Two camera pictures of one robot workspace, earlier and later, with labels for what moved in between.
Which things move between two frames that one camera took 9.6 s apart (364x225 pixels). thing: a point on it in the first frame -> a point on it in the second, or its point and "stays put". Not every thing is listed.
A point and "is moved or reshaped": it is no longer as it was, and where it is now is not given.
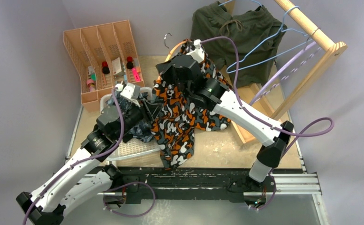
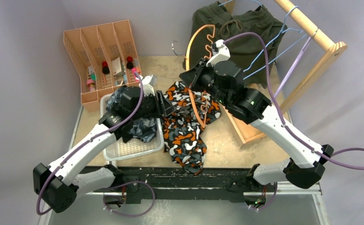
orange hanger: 170,53 -> 204,105
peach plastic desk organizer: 102,55 stays put
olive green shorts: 242,45 stays put
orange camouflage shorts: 180,112 is moved or reshaped
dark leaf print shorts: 143,130 stays put
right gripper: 166,69 -> 194,75
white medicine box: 117,66 stays put
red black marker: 130,64 stays put
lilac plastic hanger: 269,78 -> 293,68
